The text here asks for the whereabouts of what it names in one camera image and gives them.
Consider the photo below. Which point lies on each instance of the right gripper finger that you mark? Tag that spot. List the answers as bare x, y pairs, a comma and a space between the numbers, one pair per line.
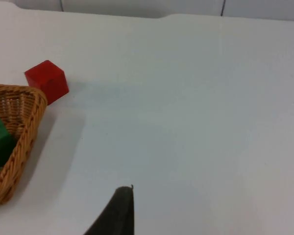
117, 215

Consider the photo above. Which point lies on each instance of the pale brown wicker basket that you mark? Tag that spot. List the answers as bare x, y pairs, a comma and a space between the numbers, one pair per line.
27, 115

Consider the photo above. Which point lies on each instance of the red cube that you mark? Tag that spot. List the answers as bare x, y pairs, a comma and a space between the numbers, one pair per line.
47, 79

